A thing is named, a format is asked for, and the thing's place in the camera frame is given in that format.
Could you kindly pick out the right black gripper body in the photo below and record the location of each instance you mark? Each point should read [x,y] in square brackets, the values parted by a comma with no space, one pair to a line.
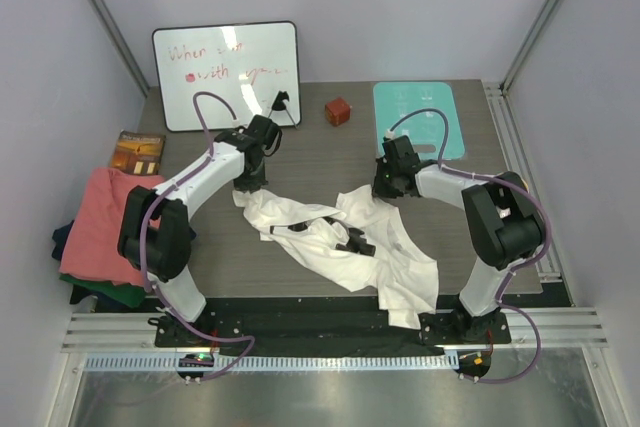
[385,184]

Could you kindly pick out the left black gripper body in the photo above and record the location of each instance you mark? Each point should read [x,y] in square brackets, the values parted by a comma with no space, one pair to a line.
[253,178]

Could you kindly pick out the small white whiteboard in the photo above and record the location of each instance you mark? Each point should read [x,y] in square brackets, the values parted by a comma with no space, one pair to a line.
[221,76]

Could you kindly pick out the white t shirt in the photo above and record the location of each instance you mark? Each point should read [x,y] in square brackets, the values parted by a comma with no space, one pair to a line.
[360,242]

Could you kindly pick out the red brown cube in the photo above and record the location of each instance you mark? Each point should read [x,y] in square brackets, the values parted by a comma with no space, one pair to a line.
[337,111]

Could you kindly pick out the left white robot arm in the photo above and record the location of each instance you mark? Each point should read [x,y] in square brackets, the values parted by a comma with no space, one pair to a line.
[155,234]

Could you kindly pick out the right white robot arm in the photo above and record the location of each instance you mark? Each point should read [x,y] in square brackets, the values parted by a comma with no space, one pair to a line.
[507,227]

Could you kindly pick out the teal cutting board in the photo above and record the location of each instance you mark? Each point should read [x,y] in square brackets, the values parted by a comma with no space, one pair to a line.
[394,100]

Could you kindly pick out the brown book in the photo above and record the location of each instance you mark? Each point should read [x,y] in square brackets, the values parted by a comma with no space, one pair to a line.
[138,153]

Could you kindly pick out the white mug yellow inside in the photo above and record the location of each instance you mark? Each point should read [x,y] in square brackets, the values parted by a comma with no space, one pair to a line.
[524,182]

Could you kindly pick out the green folded t shirt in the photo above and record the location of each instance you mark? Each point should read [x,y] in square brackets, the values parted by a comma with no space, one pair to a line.
[128,295]

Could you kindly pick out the pink folded t shirt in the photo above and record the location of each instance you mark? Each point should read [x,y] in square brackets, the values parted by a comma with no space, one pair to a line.
[90,252]

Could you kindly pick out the right aluminium rail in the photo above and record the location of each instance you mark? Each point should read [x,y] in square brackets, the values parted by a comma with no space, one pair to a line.
[511,142]

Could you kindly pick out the aluminium rail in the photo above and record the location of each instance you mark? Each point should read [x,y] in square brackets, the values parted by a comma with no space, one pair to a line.
[511,142]
[558,328]

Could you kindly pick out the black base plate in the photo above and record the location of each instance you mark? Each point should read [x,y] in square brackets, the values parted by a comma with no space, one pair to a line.
[322,327]

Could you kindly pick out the perforated cable tray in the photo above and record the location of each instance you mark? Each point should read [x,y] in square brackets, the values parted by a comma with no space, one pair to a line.
[194,362]

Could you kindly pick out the front aluminium rail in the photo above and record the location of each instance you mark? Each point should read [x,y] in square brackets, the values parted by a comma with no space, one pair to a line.
[558,328]

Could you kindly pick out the left aluminium frame post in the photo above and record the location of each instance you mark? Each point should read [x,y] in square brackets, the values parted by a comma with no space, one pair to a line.
[115,35]

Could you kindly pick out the aluminium frame post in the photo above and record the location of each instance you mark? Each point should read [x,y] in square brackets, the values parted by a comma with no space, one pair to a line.
[115,35]
[541,22]

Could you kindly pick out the right aluminium frame post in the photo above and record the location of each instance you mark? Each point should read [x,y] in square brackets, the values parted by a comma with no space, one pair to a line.
[541,22]

